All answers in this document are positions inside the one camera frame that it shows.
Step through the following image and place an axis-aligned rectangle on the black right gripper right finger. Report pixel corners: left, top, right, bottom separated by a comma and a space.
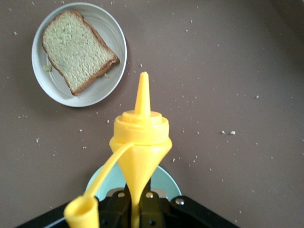
139, 190, 165, 228

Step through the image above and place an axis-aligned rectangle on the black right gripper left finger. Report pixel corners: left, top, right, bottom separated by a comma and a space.
104, 190, 132, 228

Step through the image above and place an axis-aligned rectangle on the yellow mustard squeeze bottle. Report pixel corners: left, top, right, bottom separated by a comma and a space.
63, 71, 173, 228

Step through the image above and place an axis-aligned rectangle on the brown bread slice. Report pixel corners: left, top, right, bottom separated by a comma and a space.
42, 9, 121, 96

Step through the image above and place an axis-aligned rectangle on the pale green plate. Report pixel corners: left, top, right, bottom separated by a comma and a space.
85, 163, 182, 205

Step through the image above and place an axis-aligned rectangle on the beige plate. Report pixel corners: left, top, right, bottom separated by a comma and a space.
31, 2, 127, 108

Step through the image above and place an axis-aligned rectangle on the brown tablecloth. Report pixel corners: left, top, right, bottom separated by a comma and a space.
0, 0, 304, 228

